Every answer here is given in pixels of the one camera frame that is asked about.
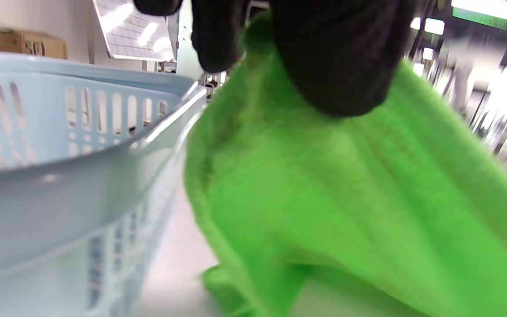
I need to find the person's left hand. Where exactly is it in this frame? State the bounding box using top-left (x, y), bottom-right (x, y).
top-left (134, 0), bottom-right (417, 117)

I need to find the green towel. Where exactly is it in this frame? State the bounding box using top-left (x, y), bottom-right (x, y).
top-left (184, 11), bottom-right (507, 317)

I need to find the ceiling light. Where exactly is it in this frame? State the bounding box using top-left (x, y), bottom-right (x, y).
top-left (452, 0), bottom-right (507, 21)

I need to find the white wheeled rack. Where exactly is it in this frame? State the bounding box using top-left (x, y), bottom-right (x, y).
top-left (93, 0), bottom-right (179, 62)

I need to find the brown cardboard box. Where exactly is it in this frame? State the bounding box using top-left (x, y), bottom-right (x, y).
top-left (0, 27), bottom-right (68, 60)

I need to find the light blue plastic basket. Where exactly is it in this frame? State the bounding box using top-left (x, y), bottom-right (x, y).
top-left (0, 51), bottom-right (210, 317)

